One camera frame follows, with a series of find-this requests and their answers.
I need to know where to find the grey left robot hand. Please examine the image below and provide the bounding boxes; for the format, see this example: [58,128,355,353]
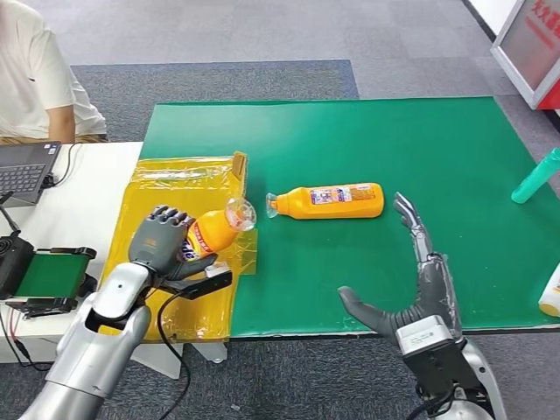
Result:
[128,204,219,283]

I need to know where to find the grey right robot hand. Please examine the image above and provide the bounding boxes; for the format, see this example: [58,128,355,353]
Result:
[337,192,463,349]

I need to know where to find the orange bottle with clear cap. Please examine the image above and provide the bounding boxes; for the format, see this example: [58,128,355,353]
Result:
[266,182,385,221]
[179,197,258,263]

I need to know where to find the white and yellow bottle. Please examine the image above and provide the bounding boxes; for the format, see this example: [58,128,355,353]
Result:
[537,262,560,319]

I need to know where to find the teal plastic bottle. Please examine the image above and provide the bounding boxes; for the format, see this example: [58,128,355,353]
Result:
[510,147,560,205]

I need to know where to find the yellow taped cardboard box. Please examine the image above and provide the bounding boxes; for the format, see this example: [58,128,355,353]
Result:
[97,150,258,344]

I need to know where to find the green table mat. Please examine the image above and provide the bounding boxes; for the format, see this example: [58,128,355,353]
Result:
[139,95,560,340]

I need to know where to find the dark grey laptop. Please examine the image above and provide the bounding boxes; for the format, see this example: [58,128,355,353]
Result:
[0,141,63,209]

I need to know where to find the black box with fan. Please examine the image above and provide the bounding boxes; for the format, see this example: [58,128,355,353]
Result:
[0,231,35,300]

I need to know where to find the person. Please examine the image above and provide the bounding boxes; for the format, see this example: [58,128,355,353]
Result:
[0,0,109,145]

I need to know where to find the red and white sign board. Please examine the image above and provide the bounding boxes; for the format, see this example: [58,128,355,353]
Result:
[490,0,560,111]

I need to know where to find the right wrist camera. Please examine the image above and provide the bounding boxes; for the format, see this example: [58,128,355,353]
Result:
[395,315,484,404]

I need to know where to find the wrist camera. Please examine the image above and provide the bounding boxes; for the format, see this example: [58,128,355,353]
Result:
[161,261,233,301]
[395,315,484,404]

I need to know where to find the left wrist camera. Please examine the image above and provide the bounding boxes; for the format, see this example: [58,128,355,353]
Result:
[161,261,233,301]

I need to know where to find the black left camera cable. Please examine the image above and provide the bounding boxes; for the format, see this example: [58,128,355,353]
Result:
[156,288,192,420]

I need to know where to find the black camera cable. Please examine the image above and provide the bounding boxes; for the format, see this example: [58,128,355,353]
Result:
[405,387,457,420]
[156,288,192,420]

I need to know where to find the black right camera cable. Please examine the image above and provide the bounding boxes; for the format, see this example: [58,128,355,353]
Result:
[405,387,457,420]

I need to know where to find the black laptop cable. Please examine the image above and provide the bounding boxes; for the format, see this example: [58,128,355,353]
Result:
[51,143,78,189]

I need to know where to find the red and black wires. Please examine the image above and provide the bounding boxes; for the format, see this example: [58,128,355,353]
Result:
[0,301,54,374]

